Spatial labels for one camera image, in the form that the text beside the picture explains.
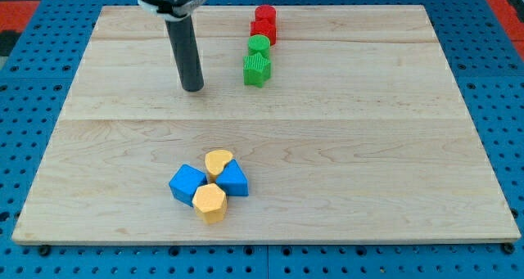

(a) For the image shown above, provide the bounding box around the red cylinder block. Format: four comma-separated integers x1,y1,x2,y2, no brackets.
255,4,277,25

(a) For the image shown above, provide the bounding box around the green star block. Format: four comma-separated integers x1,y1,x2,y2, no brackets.
243,53,272,88

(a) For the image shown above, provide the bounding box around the green cylinder block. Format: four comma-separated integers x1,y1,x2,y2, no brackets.
247,34,271,59

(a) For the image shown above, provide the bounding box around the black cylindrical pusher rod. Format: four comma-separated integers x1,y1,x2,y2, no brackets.
165,16,204,92

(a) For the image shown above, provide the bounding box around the light wooden board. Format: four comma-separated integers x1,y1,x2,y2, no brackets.
12,6,521,245

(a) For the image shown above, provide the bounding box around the red star block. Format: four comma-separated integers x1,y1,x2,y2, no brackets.
250,20,277,46

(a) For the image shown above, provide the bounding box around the yellow heart block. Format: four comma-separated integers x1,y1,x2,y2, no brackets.
205,150,233,182

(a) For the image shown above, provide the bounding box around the blue triangle block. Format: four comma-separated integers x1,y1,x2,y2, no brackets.
215,160,249,196

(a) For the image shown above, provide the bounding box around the blue cube block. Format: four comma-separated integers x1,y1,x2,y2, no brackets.
169,164,207,207

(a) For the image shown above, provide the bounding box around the yellow hexagon block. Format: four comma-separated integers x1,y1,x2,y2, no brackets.
192,183,228,224

